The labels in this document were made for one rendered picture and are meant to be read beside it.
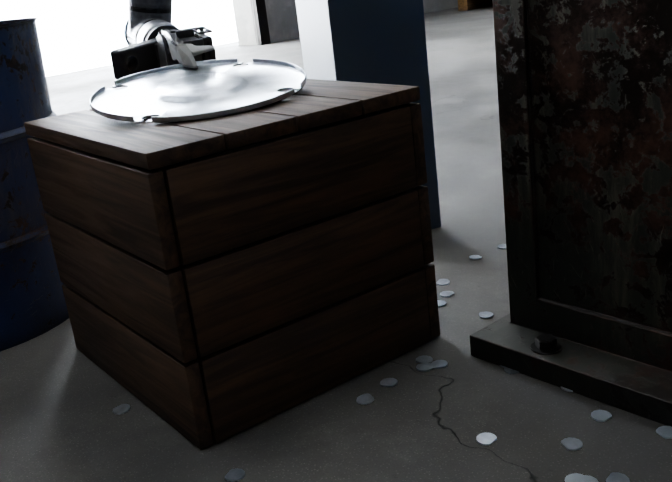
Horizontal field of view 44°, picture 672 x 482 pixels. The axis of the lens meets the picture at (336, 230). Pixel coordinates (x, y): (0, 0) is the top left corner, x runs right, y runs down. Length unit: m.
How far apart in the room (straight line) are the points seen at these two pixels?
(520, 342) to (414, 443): 0.22
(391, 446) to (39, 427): 0.45
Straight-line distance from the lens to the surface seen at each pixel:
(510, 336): 1.09
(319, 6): 1.50
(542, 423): 0.97
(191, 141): 0.88
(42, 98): 1.41
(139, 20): 1.52
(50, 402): 1.19
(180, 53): 1.28
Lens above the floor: 0.51
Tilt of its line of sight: 18 degrees down
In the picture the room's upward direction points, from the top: 7 degrees counter-clockwise
